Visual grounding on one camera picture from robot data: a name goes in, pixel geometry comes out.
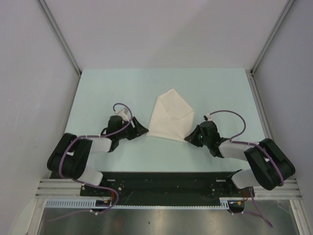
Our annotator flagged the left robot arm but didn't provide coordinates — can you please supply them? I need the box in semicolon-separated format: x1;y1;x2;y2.
47;115;149;196

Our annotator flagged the grey slotted cable duct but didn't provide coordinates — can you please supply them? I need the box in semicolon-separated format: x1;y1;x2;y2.
45;197;230;209

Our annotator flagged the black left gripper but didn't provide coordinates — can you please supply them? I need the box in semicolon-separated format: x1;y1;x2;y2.
116;117;148;141

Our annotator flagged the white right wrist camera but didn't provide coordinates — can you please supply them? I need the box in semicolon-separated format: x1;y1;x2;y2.
203;114;213;121

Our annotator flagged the right aluminium frame post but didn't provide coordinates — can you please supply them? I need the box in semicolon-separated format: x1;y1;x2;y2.
250;0;297;76

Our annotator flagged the left aluminium frame post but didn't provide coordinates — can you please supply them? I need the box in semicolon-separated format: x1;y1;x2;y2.
35;0;82;77

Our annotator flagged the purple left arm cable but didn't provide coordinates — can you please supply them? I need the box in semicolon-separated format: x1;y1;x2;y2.
47;102;134;222

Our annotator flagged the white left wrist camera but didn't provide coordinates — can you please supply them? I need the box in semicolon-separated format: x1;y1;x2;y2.
114;108;129;121

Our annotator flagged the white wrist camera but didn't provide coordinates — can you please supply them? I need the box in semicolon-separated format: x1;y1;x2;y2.
114;108;129;121
203;114;213;121

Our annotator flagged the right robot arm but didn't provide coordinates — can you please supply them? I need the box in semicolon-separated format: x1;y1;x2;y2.
184;121;295;196

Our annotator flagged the white cloth napkin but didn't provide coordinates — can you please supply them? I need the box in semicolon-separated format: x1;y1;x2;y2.
147;89;195;142

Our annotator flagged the aluminium frame post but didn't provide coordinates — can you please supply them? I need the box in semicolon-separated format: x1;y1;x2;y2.
35;0;82;77
250;0;297;76

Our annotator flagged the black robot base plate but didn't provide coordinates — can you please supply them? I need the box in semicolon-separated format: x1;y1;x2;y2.
50;170;286;209

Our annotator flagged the aluminium right side rail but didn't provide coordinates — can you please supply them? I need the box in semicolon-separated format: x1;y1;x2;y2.
246;70;274;140

